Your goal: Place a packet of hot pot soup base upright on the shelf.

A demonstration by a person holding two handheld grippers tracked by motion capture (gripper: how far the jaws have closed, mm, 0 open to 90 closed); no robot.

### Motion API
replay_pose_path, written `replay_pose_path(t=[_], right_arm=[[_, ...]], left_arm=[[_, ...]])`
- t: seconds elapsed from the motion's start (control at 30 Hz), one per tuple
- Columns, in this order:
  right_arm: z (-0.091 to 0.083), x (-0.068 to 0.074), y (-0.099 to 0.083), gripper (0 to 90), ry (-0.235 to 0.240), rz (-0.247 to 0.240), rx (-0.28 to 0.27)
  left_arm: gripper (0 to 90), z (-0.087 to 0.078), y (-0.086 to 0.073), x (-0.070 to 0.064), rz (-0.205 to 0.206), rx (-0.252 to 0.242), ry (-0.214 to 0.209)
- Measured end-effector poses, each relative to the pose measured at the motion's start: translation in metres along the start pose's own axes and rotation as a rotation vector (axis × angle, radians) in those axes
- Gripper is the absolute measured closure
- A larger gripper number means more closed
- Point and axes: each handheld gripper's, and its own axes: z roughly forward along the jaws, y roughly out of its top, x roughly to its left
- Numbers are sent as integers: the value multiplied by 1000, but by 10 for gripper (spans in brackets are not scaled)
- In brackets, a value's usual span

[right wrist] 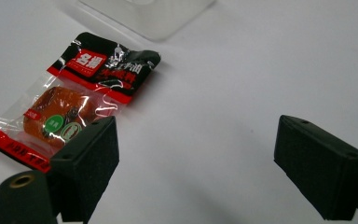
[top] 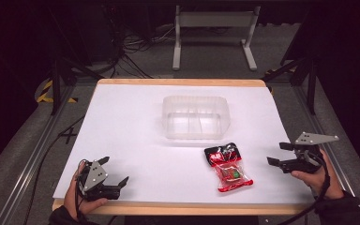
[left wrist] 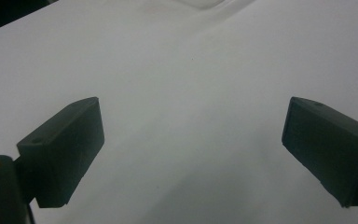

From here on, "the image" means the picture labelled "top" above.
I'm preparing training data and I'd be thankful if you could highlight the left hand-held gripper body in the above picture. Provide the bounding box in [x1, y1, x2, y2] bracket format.
[76, 158, 122, 202]

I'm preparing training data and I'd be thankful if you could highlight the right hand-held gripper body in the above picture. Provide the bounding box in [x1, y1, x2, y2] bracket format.
[279, 131, 340, 174]

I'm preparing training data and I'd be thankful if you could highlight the person's right hand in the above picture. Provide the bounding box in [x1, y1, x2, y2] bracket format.
[290, 148, 345, 201]

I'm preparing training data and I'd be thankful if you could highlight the person's left hand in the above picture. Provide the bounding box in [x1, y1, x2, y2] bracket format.
[63, 161, 109, 221]

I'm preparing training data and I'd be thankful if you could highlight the white paper sheet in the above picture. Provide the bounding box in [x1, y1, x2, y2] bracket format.
[52, 83, 315, 206]

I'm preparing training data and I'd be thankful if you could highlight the black tape cross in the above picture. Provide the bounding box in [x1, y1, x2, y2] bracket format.
[59, 127, 78, 145]

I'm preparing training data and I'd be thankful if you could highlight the red snack packet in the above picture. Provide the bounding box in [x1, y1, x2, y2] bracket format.
[203, 142, 254, 193]

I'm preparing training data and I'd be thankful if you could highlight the black metal stand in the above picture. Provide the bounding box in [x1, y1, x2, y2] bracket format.
[48, 54, 105, 116]
[262, 55, 319, 115]

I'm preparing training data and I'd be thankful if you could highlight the clear plastic container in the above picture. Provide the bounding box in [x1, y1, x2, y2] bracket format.
[161, 95, 232, 141]

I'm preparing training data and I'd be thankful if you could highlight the aluminium rail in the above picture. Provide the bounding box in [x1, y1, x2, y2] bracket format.
[292, 83, 360, 225]
[0, 83, 77, 225]

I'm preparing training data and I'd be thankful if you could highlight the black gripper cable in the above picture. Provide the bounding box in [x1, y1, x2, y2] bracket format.
[277, 150, 332, 225]
[74, 158, 90, 223]

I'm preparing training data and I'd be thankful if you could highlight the black floor cable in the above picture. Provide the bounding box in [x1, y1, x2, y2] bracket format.
[22, 115, 86, 225]

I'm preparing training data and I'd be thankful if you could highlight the bundle of floor cables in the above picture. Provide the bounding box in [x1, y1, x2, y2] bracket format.
[105, 23, 176, 80]

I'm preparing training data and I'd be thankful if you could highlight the white metal table frame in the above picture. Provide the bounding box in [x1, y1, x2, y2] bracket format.
[172, 5, 262, 72]

